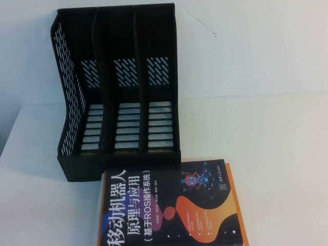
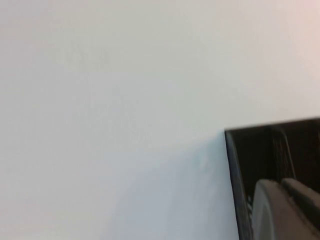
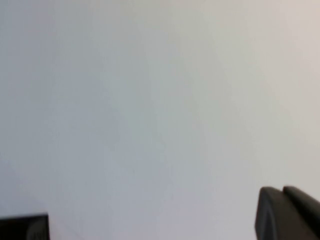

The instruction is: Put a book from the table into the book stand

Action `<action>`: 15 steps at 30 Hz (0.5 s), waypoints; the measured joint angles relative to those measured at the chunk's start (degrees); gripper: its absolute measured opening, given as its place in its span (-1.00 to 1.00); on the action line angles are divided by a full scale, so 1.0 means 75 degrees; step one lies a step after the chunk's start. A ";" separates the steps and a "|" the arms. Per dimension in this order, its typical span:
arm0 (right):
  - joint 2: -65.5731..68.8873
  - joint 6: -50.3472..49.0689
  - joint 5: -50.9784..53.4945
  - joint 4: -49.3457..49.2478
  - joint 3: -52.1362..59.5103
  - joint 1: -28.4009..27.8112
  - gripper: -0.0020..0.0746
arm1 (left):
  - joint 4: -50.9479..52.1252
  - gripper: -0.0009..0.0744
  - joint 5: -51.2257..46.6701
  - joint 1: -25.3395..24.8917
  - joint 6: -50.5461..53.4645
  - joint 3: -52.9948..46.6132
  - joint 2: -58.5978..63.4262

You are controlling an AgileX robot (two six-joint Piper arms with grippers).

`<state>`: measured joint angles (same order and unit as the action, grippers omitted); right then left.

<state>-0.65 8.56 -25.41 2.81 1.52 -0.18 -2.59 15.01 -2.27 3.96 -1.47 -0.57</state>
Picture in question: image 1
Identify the black plastic book stand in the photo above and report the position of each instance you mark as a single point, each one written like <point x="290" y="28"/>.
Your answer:
<point x="77" y="166"/>

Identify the orange bordered book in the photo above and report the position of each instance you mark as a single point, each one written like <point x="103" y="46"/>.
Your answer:
<point x="242" y="230"/>

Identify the dark cover robotics book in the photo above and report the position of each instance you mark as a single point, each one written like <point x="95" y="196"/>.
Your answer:
<point x="159" y="205"/>

